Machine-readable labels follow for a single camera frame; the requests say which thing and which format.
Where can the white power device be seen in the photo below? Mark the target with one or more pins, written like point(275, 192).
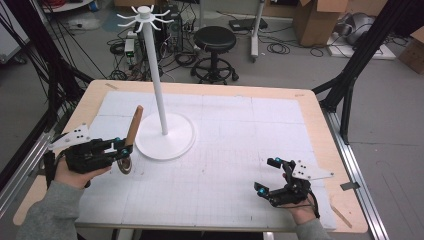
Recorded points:
point(130, 46)

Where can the flat black device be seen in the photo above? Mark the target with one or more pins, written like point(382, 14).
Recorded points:
point(248, 24)

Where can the grey tape piece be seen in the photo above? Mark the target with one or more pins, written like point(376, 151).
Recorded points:
point(350, 186)

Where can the black round stool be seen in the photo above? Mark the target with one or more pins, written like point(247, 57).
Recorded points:
point(215, 40)

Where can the grey rounded device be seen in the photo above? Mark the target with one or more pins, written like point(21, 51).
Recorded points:
point(360, 28)

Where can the white round table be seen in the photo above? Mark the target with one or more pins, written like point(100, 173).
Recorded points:
point(66, 6)

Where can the small cardboard box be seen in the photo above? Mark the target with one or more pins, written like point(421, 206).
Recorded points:
point(413, 50)

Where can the aluminium rail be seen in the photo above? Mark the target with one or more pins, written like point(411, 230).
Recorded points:
point(23, 173)
point(360, 173)

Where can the white foam mat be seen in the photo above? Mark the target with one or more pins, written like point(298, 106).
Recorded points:
point(233, 150)

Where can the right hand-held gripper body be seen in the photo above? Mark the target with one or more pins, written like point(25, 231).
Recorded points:
point(295, 191)

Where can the black metal frame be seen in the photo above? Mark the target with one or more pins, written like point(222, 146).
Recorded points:
point(50, 66)
point(353, 66)

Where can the large cardboard box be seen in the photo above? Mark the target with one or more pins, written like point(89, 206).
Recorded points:
point(320, 23)

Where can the wooden strip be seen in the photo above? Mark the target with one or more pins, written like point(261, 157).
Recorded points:
point(340, 216)

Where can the white hook rack stand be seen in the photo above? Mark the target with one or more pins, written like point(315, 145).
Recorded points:
point(166, 140)

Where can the person's right hand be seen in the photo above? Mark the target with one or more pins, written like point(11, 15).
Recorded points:
point(305, 213)

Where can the black computer tower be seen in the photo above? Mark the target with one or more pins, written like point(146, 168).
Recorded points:
point(173, 30)

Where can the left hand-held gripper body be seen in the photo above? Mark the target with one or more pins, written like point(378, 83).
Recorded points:
point(86, 156)

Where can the person's left hand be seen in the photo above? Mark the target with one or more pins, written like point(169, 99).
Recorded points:
point(75, 178)

